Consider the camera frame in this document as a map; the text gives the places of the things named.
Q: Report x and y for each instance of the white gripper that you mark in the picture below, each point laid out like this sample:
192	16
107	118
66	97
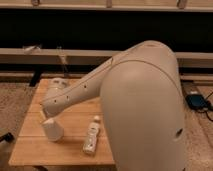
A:
58	84

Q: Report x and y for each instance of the white plastic bottle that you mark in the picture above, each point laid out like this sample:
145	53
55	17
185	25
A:
90	141

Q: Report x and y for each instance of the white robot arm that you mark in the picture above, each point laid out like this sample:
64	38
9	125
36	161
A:
142	104

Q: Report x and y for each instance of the wooden table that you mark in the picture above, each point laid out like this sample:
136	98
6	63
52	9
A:
32	148

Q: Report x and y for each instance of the black object at left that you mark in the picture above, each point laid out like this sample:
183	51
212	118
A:
8	137

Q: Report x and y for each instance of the black power adapter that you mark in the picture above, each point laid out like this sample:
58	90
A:
196	101

